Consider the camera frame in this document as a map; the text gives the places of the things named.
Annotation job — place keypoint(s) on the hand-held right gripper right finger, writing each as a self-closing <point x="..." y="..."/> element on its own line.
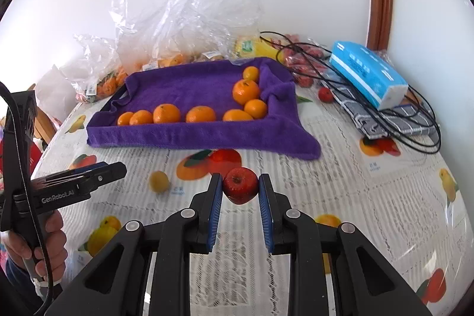
<point x="264" y="219"/>

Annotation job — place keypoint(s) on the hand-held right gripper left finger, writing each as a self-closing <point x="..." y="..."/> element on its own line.
<point x="214" y="216"/>

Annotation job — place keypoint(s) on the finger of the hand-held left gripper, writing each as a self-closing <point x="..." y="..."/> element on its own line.
<point x="111" y="173"/>
<point x="92" y="166"/>

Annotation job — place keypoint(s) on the small red apple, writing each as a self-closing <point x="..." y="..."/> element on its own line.
<point x="240" y="185"/>

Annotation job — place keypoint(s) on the dark blue tray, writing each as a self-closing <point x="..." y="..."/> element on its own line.
<point x="115" y="98"/>

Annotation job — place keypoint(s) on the large bumpy orange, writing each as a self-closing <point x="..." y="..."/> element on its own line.
<point x="246" y="91"/>

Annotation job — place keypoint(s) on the small orange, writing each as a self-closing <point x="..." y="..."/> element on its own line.
<point x="251" y="73"/>

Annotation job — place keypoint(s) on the bag of brown fruits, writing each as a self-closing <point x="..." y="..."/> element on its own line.
<point x="211" y="55"/>

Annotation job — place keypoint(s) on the bag of red fruits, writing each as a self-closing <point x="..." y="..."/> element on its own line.
<point x="303" y="64"/>

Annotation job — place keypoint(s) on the person's left hand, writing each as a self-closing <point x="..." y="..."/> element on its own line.
<point x="53" y="249"/>

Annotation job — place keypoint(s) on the small yellow fruit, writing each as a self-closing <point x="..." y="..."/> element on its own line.
<point x="160" y="181"/>

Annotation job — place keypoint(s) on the wooden chair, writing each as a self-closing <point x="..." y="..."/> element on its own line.
<point x="42" y="123"/>

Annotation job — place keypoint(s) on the white printed lace tablecloth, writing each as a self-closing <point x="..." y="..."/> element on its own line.
<point x="333" y="171"/>

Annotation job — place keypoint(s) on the plastic bag of small oranges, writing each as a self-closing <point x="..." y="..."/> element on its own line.
<point x="103" y="79"/>

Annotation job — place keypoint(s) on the white plastic bag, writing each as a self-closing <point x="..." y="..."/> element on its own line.
<point x="55" y="86"/>

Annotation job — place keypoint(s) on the purple towel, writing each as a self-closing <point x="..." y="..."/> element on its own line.
<point x="185" y="86"/>

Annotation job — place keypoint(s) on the labelled bag of oranges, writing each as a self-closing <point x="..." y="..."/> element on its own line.
<point x="170" y="61"/>

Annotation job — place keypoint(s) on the grey patterned cloth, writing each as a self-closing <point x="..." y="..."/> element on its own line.
<point x="364" y="123"/>

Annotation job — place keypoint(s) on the small red fruit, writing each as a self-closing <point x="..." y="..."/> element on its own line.
<point x="326" y="94"/>

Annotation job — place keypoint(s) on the yellow packet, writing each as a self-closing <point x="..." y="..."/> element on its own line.
<point x="251" y="46"/>

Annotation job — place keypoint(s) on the blue tissue pack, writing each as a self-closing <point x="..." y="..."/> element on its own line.
<point x="366" y="71"/>

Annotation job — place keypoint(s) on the large clear plastic bag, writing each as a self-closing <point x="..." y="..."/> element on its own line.
<point x="177" y="5"/>

